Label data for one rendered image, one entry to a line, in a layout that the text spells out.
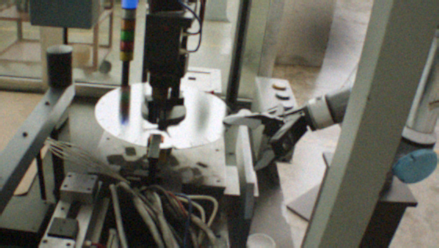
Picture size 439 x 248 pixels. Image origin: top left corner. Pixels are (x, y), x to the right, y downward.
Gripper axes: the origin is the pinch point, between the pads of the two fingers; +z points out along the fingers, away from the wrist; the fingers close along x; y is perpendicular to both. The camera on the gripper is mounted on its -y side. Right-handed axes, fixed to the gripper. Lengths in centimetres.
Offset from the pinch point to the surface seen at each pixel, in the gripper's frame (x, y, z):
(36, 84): 33, 35, 69
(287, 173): -89, 129, 26
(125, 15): 38.8, 22.3, 18.2
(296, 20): -50, 323, 3
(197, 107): 11.1, 5.2, 5.4
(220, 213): -10.0, -10.3, 7.0
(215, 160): -0.9, -0.9, 5.5
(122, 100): 21.4, 2.2, 20.8
